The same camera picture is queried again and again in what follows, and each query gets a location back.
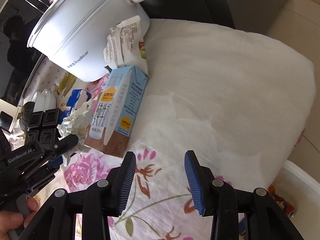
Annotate white paper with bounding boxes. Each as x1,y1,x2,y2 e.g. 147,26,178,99
57,99,93,166

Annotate light blue milk carton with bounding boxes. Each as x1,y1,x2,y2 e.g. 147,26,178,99
84,66,148,158

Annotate white snack wrapper with text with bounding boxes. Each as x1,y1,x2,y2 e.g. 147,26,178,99
103,15,148,75

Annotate white plastic trash bin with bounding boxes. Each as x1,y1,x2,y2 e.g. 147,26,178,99
268,160,320,239

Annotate person's left hand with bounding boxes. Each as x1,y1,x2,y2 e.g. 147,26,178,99
0,197,40,239

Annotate black plastic compartment tray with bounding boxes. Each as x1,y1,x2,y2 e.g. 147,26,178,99
24,108,62,145

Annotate stacked white bowls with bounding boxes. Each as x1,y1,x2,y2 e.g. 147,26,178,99
31,89,56,112

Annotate blue white tissue pack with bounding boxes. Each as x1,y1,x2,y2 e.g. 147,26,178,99
61,89,91,118

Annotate floral white tablecloth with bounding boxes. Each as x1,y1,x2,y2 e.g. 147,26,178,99
22,18,316,240

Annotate white electric cooking pot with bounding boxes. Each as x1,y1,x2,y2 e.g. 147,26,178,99
27,0,150,82

